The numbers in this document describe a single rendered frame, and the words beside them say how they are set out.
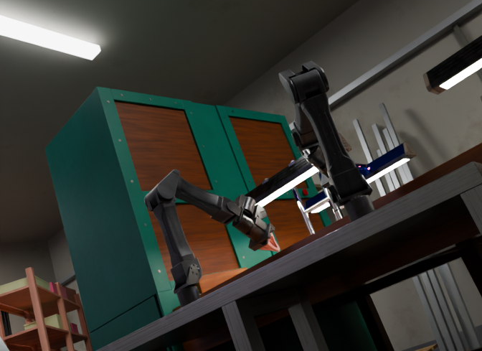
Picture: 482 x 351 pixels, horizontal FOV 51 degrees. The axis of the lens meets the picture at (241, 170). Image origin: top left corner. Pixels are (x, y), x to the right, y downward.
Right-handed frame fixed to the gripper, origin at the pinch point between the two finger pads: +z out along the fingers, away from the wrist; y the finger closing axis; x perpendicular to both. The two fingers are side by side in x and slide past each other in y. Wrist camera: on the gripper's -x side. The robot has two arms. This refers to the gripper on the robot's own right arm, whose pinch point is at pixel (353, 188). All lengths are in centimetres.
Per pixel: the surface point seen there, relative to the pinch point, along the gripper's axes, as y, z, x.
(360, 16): 60, 75, -334
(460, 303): 67, 187, -92
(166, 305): 84, -7, 15
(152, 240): 84, -22, -7
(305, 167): 22.0, -1.4, -24.8
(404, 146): 6, 40, -65
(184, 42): 161, -32, -261
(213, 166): 83, -7, -65
